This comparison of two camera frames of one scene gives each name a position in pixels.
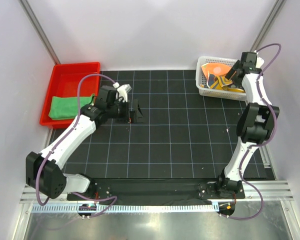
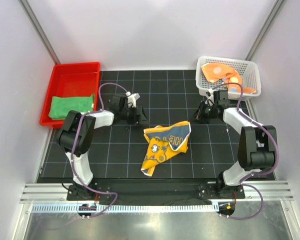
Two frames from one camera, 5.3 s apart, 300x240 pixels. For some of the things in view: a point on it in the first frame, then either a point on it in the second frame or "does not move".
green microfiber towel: [66, 107] does not move
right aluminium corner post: [277, 8] does not move
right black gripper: [232, 70] → [199, 115]
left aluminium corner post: [38, 29] does not move
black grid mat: [184, 135] does not move
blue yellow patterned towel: [220, 82] → [164, 142]
